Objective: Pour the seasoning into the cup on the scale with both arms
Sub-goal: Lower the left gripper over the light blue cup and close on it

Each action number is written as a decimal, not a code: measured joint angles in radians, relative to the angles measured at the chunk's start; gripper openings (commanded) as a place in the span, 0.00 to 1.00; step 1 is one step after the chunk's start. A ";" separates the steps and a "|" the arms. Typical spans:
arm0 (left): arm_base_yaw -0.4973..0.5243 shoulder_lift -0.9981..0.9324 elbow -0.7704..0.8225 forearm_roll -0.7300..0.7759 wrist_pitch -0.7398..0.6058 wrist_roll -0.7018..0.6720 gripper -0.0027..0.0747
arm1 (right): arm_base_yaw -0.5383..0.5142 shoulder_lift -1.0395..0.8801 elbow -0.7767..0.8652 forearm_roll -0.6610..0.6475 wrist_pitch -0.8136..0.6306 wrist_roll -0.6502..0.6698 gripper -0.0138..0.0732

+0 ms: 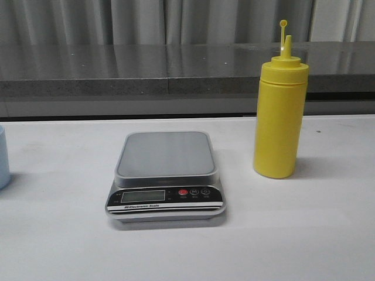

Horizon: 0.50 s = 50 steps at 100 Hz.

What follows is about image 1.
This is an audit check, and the grey curtain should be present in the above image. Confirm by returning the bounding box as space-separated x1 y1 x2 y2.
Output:
1 1 374 45

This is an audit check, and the yellow squeeze bottle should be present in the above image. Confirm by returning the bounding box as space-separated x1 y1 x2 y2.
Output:
253 19 309 179

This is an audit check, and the light blue plastic cup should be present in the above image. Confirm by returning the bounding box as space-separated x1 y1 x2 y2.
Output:
0 126 11 189

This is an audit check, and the silver digital kitchen scale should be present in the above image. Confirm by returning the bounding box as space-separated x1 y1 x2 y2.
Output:
105 131 227 229

